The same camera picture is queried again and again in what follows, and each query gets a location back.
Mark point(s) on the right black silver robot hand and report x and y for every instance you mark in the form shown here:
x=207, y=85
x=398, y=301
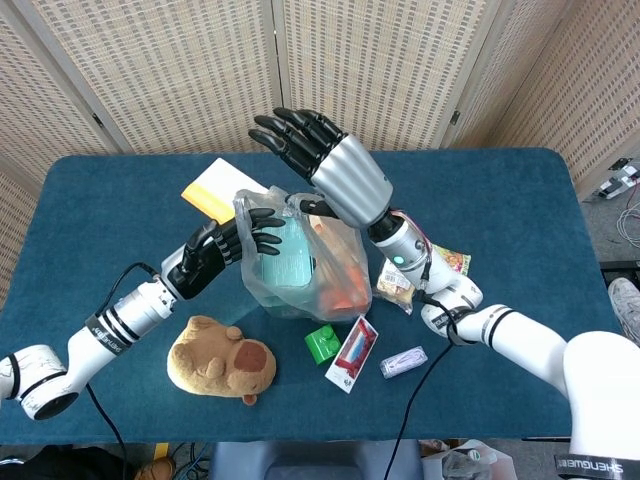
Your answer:
x=350, y=180

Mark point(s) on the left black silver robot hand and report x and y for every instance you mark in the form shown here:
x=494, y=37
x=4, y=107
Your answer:
x=200, y=265

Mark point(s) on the teal cardboard box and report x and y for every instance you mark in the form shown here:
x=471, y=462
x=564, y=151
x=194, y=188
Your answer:
x=292, y=265

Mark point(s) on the translucent grey plastic bag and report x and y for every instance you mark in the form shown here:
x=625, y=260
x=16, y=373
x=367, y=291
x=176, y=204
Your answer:
x=300, y=300

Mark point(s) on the orange box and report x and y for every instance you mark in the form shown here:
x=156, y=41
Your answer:
x=345, y=297

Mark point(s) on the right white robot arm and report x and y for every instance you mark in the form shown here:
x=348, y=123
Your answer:
x=525, y=335

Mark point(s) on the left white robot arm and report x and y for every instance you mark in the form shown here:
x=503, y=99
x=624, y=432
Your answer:
x=100, y=340

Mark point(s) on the clear cookie packet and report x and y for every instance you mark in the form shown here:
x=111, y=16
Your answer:
x=392, y=287

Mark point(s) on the crumpled clear plastic bag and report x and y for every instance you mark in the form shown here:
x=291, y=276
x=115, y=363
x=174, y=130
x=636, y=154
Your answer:
x=465, y=465

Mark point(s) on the yellow white booklet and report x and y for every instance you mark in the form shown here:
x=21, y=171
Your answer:
x=215, y=185

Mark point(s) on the brown capybara plush toy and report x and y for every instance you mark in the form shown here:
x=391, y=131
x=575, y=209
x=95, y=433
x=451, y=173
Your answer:
x=220, y=360

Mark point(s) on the blue table cloth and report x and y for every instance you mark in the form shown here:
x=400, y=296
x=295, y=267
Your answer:
x=125, y=200

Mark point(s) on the woven folding screen panel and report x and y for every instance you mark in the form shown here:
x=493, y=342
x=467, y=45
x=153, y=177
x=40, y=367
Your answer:
x=375, y=75
x=575, y=90
x=175, y=75
x=35, y=110

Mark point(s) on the black screen hinge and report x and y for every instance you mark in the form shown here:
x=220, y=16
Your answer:
x=98, y=120
x=454, y=118

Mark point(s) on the green snack packet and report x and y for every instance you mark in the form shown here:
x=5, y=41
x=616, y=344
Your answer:
x=457, y=261

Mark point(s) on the green toy brick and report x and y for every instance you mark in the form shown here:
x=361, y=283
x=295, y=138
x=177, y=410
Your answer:
x=322, y=345

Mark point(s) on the red white card box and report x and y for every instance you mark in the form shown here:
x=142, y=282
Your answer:
x=350, y=355

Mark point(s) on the yellow tape strip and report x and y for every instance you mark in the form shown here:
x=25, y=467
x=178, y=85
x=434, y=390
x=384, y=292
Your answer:
x=160, y=451

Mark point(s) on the brown shoe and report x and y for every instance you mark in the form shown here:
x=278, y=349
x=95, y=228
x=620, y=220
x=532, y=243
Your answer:
x=157, y=470

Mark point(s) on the blue grey chair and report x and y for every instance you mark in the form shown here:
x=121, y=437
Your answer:
x=315, y=460

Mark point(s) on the white power strip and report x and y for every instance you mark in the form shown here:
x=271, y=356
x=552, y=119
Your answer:
x=620, y=180

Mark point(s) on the white sneaker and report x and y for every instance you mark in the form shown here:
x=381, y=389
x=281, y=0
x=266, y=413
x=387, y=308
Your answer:
x=627, y=305

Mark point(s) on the black metal frame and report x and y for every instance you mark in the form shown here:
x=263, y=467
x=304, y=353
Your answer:
x=620, y=267

